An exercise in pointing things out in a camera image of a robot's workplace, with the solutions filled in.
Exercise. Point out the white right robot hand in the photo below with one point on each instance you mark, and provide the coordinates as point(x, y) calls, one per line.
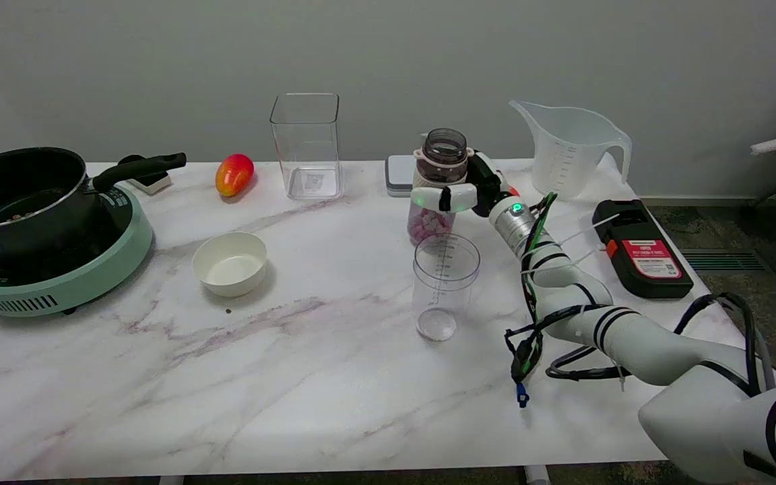
point(489, 185)

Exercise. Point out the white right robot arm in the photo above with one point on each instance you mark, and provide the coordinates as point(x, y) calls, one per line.
point(630, 333)

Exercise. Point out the large translucent measuring jug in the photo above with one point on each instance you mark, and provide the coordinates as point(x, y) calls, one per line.
point(566, 155)

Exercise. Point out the small clear measuring cup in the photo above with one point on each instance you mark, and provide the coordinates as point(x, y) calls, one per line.
point(445, 296)

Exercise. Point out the white grey kitchen scale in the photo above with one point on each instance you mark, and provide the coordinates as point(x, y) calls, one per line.
point(398, 175)

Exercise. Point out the black device with red label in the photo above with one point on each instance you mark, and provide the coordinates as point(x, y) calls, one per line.
point(644, 263)

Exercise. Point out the clear square plastic container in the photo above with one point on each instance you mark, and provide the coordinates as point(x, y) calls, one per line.
point(307, 155)

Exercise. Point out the dark floor vent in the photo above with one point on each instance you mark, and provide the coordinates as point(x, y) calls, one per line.
point(725, 261)

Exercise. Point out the red orange mango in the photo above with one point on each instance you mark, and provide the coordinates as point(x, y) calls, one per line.
point(233, 175)

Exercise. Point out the white bowl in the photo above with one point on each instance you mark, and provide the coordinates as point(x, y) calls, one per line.
point(230, 269)

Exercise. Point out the white table leg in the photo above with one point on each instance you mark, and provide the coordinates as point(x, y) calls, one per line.
point(536, 475)
point(171, 481)

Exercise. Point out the green induction cooker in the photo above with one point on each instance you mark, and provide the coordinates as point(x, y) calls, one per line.
point(71, 286)

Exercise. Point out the black saucepan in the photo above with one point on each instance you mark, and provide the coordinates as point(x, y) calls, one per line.
point(17, 202)

